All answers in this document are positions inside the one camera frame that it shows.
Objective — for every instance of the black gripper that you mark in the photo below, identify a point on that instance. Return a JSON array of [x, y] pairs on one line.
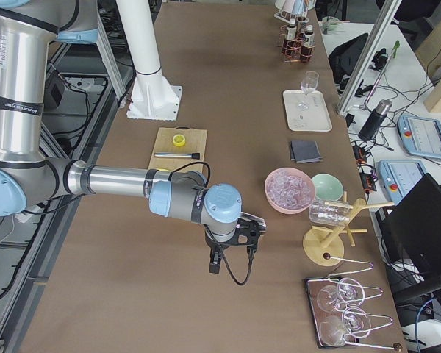
[[215, 252]]

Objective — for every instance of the tea bottle white cap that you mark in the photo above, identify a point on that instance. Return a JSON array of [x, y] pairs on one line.
[[289, 34]]

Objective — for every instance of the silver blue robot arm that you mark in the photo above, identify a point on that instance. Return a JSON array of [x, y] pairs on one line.
[[27, 177]]

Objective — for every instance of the pink bowl of ice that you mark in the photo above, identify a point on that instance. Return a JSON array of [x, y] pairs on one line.
[[289, 190]]

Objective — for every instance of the steel muddler black tip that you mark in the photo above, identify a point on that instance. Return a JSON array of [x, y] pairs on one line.
[[176, 155]]

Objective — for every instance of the wooden cup tree stand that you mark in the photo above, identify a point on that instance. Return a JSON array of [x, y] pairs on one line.
[[323, 245]]

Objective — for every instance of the bamboo cutting board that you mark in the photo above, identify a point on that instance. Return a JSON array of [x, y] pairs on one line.
[[194, 146]]

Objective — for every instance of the clear glass jar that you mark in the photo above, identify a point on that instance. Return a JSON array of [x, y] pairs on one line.
[[331, 213]]

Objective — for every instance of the half lemon slice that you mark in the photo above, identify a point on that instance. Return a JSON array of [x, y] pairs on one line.
[[179, 140]]

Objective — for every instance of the upside-down wine glass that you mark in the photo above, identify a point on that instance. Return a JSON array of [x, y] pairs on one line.
[[347, 293], [352, 325]]

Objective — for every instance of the green ceramic bowl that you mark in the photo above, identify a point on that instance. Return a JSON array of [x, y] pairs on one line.
[[327, 187]]

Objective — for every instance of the grey folded cloth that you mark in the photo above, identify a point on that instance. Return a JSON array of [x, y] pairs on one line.
[[304, 151]]

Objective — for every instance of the black mirror tray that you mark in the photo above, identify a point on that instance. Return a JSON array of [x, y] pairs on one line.
[[313, 286]]

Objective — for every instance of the cream rabbit tray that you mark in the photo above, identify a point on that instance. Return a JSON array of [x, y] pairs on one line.
[[306, 112]]

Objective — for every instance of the clear wine glass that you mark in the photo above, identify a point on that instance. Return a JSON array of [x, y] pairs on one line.
[[308, 85]]

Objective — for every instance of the blue teach pendant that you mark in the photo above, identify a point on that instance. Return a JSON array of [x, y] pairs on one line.
[[420, 136], [400, 176]]

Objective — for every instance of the black thermos bottle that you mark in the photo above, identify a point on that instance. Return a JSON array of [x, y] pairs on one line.
[[375, 119]]

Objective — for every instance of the black monitor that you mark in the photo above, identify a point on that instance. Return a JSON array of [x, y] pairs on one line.
[[415, 224]]

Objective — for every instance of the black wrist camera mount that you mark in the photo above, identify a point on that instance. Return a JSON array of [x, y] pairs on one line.
[[248, 230]]

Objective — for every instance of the wire glass hanger rack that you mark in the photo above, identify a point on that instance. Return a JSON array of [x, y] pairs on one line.
[[376, 321]]

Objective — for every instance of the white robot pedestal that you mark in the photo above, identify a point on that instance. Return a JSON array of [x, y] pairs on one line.
[[153, 97]]

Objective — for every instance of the copper wire bottle basket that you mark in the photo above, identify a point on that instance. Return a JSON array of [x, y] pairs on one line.
[[293, 53]]

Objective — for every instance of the aluminium frame post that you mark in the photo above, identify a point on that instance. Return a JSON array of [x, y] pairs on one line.
[[383, 20]]

